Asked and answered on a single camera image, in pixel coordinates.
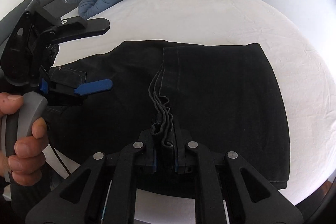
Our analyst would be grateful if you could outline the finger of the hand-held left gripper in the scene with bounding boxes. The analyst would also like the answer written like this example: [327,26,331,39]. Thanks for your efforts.
[39,67,114,107]
[51,17,111,44]

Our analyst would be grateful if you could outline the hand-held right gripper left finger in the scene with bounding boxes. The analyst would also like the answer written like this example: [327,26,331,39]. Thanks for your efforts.
[25,130,158,224]

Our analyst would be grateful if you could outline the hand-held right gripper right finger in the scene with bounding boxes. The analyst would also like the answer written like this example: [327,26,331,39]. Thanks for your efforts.
[174,126,305,224]

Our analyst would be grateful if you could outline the black pants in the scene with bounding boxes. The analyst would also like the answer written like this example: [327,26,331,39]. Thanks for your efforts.
[47,40,290,190]

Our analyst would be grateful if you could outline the person's left hand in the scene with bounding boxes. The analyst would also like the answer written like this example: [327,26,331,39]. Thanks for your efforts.
[0,92,49,186]

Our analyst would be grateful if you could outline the bed with white sheet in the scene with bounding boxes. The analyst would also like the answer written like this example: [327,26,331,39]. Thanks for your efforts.
[50,0,334,207]

